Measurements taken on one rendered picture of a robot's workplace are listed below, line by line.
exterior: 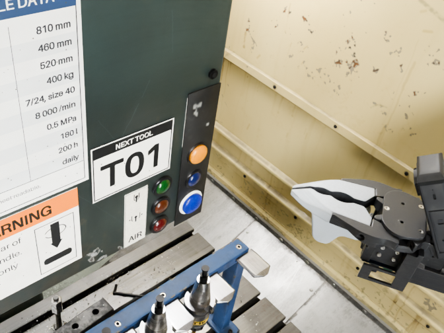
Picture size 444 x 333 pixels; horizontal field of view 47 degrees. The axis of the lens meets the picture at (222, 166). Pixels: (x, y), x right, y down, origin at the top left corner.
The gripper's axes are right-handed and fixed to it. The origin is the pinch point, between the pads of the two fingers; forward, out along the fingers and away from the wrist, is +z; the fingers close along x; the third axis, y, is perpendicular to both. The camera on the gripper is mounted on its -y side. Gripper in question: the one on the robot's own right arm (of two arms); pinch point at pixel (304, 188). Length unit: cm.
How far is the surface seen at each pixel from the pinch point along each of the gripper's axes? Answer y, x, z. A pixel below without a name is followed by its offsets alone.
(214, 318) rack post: 81, 33, 11
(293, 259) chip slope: 89, 69, -5
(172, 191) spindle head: 4.7, -2.2, 14.5
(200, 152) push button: -0.7, -0.2, 12.4
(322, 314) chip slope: 92, 54, -18
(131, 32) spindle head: -17.3, -7.8, 17.7
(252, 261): 52, 31, 5
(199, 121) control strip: -4.8, 0.0, 13.0
